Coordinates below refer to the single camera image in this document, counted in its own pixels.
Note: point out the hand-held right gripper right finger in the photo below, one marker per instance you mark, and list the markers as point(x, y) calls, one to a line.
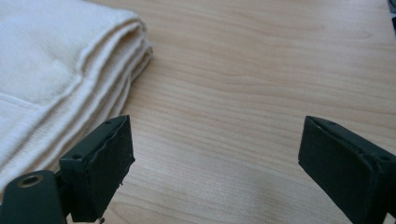
point(342, 168)

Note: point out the folded white garment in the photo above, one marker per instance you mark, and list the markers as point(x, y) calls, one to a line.
point(53, 77)

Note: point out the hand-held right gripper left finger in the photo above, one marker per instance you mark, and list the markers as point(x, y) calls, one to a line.
point(96, 168)

